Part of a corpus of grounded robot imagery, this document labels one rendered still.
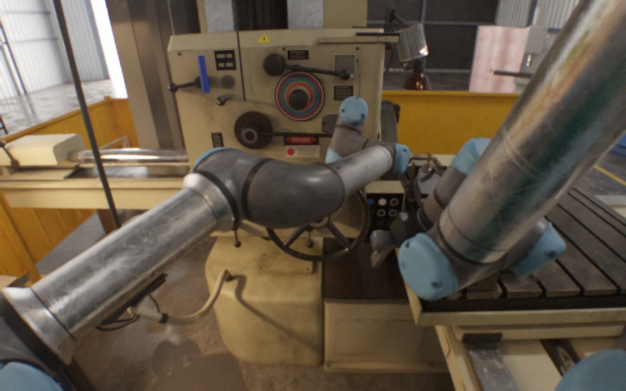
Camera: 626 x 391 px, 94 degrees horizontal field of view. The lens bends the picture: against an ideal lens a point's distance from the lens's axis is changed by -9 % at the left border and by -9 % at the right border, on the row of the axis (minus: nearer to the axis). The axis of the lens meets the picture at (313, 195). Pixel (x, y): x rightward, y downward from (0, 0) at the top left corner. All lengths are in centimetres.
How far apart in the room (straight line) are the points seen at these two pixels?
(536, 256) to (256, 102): 101
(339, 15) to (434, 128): 238
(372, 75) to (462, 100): 282
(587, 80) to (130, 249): 48
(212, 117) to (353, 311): 122
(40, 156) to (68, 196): 26
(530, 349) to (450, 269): 134
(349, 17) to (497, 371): 172
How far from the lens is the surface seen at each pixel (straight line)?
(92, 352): 275
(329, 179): 52
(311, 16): 182
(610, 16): 25
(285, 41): 119
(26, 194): 242
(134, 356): 258
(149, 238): 47
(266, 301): 181
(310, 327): 193
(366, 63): 118
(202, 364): 237
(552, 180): 29
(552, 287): 154
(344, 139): 86
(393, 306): 183
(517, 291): 145
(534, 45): 714
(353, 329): 194
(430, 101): 383
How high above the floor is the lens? 189
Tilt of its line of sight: 29 degrees down
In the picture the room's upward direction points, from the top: 1 degrees counter-clockwise
